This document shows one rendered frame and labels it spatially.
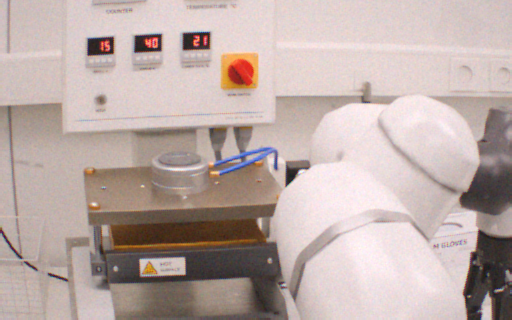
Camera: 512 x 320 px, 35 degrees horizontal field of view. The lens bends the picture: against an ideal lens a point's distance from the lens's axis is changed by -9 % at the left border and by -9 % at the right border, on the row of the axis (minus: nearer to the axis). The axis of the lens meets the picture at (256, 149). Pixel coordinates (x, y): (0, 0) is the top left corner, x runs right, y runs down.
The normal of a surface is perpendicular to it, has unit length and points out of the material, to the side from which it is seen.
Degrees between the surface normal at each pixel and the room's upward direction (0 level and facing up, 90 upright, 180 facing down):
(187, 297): 0
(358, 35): 90
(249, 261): 90
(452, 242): 87
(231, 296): 0
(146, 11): 90
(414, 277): 19
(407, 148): 72
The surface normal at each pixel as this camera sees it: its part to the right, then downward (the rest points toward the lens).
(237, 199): 0.02, -0.96
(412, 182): -0.07, 0.31
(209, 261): 0.21, 0.29
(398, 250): 0.24, -0.83
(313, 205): -0.42, -0.77
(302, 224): -0.73, -0.46
